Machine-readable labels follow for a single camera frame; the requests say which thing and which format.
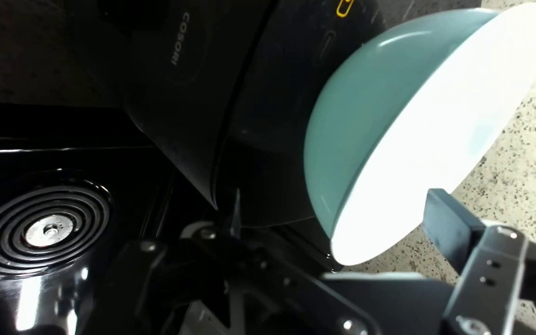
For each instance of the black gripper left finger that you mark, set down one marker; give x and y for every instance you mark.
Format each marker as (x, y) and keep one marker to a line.
(213, 283)

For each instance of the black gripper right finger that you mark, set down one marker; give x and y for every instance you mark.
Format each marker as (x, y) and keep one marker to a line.
(496, 266)

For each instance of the light blue bowl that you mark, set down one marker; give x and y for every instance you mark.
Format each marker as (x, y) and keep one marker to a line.
(410, 110)

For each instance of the black electric stove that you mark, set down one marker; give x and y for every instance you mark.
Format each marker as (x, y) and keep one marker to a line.
(77, 188)

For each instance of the black air fryer appliance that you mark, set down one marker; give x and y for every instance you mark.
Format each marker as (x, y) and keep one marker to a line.
(226, 88)

